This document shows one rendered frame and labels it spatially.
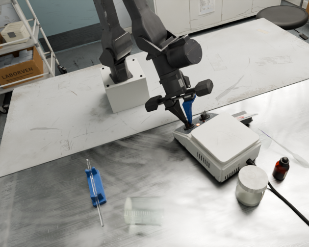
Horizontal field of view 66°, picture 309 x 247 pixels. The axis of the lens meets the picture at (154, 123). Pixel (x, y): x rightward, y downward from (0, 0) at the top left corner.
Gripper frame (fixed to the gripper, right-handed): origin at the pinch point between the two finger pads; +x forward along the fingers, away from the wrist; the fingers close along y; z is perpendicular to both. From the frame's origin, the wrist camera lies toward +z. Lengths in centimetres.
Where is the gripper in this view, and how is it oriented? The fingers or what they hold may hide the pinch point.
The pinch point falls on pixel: (184, 112)
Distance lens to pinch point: 66.4
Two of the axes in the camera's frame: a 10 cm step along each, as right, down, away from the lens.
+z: 3.2, -4.2, 8.5
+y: -8.7, 2.3, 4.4
